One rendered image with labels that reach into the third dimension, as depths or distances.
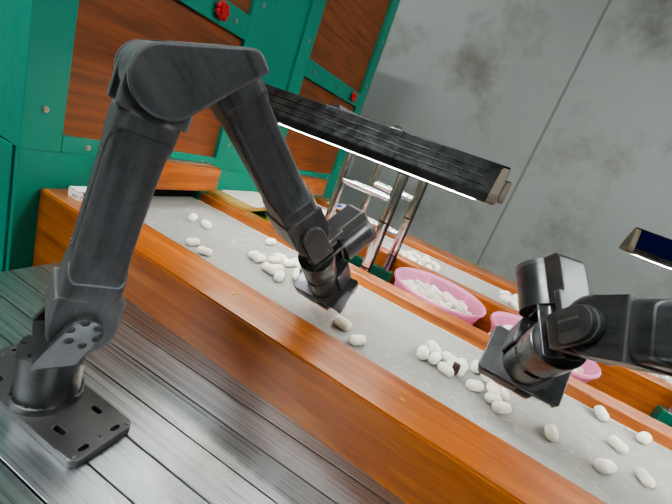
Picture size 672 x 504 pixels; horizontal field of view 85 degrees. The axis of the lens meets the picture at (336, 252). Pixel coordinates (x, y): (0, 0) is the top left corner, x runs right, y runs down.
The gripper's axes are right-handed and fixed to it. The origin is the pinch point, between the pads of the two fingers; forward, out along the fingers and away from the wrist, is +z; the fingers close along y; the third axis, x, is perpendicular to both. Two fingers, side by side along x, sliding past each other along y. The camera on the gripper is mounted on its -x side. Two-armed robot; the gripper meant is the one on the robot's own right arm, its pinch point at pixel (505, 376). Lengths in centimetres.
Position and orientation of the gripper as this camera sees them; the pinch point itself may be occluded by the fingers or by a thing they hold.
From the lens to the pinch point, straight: 64.4
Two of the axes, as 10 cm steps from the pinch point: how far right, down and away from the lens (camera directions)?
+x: -5.3, 7.7, -3.6
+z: 1.1, 4.8, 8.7
